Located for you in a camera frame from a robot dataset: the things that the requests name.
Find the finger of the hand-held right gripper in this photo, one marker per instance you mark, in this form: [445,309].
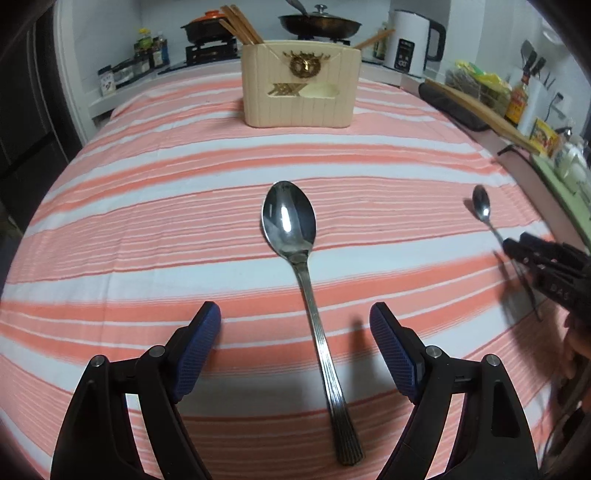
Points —
[545,243]
[524,254]

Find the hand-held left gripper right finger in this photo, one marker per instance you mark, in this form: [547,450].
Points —
[392,350]

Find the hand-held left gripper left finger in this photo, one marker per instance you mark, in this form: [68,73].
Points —
[196,355]

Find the small steel spoon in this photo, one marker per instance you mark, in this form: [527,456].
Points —
[481,203]

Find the large steel spoon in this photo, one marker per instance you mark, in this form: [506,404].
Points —
[288,217]

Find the beige utensil holder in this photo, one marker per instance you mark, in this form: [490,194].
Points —
[300,106]

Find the thick wooden chopstick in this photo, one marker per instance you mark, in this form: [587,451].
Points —
[249,24]
[240,25]
[235,33]

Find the white knife holder with utensils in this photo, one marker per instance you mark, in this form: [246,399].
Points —
[535,92]

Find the person's right hand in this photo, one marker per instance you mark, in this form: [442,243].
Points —
[579,346]

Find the green tray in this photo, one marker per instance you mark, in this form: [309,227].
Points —
[561,194]

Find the yellow box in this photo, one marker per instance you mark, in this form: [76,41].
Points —
[544,136]

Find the wooden cutting board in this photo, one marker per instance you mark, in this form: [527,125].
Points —
[498,122]

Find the brown sauce bottle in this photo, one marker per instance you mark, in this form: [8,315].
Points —
[517,101]

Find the orange striped tablecloth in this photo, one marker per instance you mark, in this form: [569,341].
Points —
[161,207]

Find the black case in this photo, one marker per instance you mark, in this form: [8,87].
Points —
[450,104]

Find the packaged food bags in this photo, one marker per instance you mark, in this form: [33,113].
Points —
[480,83]

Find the white electric kettle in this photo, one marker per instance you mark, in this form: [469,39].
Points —
[408,44]

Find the green glass bottle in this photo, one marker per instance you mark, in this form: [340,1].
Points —
[380,44]

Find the white labelled spice jar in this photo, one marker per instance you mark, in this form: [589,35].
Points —
[107,82]

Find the dark refrigerator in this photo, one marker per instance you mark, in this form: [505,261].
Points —
[32,115]

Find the black gas stove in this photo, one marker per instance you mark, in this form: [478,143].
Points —
[207,50]

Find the group of seasoning bottles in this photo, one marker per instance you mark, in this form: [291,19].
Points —
[150,53]

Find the black wok with lid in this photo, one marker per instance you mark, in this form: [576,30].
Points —
[318,23]

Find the black clay pot orange lid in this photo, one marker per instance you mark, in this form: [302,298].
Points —
[205,25]

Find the steel ladle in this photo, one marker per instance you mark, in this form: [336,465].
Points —
[296,6]

